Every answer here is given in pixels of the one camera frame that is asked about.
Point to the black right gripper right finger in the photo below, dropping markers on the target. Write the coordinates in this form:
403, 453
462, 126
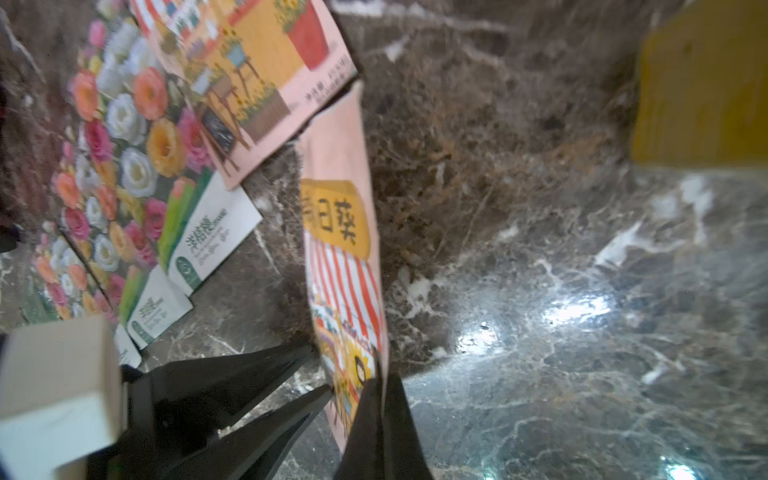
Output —
383, 442

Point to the orange striped seed packet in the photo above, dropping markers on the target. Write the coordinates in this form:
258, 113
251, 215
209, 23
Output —
342, 255
255, 72

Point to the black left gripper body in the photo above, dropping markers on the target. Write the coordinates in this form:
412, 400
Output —
11, 231

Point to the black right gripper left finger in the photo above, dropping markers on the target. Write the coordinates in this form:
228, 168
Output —
181, 418

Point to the yellow bottle black cap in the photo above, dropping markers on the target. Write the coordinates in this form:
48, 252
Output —
703, 89

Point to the flower seed packet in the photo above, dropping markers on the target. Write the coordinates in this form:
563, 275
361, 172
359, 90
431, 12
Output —
128, 354
141, 189
140, 305

